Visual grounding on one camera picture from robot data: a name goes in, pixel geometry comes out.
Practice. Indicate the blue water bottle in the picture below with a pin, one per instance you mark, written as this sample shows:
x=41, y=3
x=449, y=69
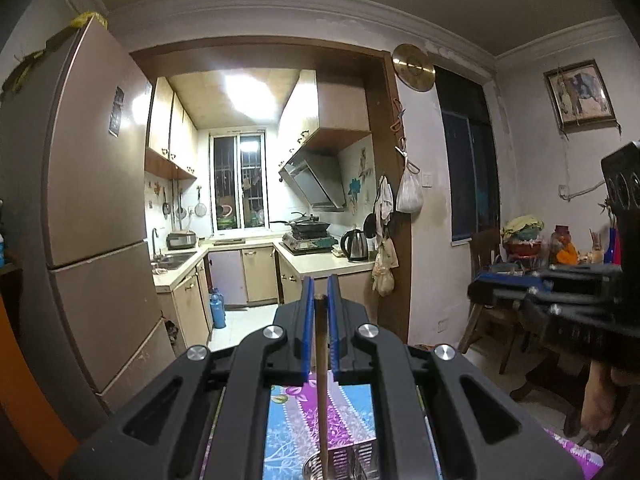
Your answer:
x=216, y=304

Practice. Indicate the dark room window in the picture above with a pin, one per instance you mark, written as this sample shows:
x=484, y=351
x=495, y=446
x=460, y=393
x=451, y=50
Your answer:
x=471, y=155

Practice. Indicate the round gold wall clock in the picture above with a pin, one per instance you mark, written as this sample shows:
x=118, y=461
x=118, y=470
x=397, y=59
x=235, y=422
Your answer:
x=413, y=67

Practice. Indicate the brown three-door refrigerator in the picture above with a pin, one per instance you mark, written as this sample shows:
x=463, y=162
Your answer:
x=72, y=178

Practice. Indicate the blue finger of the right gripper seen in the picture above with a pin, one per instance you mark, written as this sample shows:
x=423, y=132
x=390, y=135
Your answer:
x=511, y=281

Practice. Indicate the blue perforated utensil holder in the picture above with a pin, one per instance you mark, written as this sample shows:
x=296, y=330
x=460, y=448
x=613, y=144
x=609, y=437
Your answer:
x=354, y=461

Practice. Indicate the person's right hand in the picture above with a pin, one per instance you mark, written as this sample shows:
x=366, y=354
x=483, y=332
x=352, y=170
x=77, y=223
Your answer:
x=600, y=396

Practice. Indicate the wooden chopstick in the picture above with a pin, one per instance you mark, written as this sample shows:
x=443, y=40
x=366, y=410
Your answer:
x=321, y=330

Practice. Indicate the steel electric kettle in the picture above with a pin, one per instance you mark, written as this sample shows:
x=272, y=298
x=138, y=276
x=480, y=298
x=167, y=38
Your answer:
x=354, y=245

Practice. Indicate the steel range hood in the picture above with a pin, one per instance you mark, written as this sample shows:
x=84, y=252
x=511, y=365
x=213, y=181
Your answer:
x=318, y=178

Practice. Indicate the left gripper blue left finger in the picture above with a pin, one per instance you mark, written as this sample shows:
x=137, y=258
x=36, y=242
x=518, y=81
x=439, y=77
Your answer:
x=307, y=303

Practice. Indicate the black wok on stove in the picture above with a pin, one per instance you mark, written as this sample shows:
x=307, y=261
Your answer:
x=305, y=227

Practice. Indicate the framed elephant picture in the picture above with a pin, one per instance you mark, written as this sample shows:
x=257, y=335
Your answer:
x=579, y=97

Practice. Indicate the wooden chair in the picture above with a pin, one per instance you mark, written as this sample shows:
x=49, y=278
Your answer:
x=485, y=251

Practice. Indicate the dark wooden side table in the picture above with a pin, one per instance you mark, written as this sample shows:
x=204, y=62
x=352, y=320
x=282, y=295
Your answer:
x=591, y=312

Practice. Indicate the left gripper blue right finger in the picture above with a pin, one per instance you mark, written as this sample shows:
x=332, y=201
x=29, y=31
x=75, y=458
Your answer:
x=334, y=304

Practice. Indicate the white hanging plastic bag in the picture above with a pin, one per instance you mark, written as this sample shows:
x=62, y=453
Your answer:
x=409, y=198

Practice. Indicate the kitchen window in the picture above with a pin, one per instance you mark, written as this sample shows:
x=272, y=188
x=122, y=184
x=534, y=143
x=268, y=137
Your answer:
x=238, y=181

